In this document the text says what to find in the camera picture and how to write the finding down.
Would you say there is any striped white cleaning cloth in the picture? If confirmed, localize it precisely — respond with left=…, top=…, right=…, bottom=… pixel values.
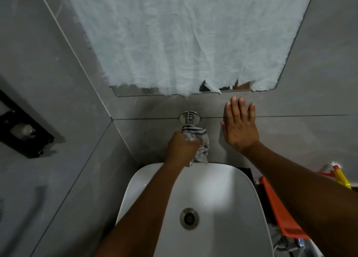
left=180, top=125, right=210, bottom=164

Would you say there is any wall mirror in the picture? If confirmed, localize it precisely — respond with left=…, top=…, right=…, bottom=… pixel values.
left=63, top=0, right=318, bottom=98

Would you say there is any chrome metal fixture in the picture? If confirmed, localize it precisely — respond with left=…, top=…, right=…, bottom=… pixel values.
left=272, top=227, right=323, bottom=257

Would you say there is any black wall holder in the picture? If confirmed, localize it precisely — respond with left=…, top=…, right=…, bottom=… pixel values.
left=0, top=89, right=55, bottom=159

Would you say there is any chrome wall faucet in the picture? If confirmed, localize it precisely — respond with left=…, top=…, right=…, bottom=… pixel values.
left=179, top=111, right=201, bottom=168

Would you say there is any chrome sink drain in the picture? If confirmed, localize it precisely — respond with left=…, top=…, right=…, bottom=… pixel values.
left=180, top=208, right=200, bottom=230

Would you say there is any person's right hand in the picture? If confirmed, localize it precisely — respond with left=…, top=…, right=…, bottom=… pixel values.
left=220, top=96, right=260, bottom=153

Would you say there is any orange plastic tray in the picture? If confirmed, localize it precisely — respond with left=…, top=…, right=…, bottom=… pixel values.
left=258, top=177, right=311, bottom=240

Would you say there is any person's left hand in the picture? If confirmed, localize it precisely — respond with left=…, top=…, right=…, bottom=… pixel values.
left=166, top=131, right=203, bottom=166

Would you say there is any person's right forearm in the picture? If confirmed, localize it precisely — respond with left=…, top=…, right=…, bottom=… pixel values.
left=242, top=141, right=358, bottom=257

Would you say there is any yellow and red spray bottle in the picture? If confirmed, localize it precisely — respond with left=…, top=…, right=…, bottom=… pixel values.
left=318, top=162, right=352, bottom=190

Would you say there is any person's left forearm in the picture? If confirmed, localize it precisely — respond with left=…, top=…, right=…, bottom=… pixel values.
left=94, top=160, right=188, bottom=257

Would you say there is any white ceramic sink basin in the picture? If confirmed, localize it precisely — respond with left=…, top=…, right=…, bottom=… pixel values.
left=115, top=162, right=276, bottom=257

